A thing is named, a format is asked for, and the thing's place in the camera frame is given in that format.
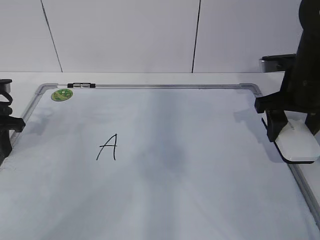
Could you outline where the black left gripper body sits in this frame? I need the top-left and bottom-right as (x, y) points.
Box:
(0, 115), (26, 164)

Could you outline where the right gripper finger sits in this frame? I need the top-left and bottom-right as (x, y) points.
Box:
(304, 112), (320, 136)
(265, 110), (288, 142)

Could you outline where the white board with grey frame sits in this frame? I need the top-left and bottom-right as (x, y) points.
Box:
(0, 84), (320, 240)

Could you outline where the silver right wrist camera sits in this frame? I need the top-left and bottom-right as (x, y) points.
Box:
(259, 53), (296, 73)

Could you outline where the round green magnet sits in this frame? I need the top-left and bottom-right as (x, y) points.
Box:
(51, 88), (73, 102)

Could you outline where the black and clear frame clip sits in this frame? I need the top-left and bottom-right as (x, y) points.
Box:
(67, 82), (96, 89)

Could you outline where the white board eraser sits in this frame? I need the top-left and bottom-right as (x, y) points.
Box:
(274, 119), (320, 164)

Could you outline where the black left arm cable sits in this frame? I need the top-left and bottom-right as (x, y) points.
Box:
(0, 91), (14, 115)

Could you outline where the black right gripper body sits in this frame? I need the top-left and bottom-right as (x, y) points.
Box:
(254, 91), (320, 114)

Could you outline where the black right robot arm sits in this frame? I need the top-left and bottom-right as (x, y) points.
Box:
(254, 0), (320, 142)

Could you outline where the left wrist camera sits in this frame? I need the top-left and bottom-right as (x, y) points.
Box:
(0, 78), (12, 94)

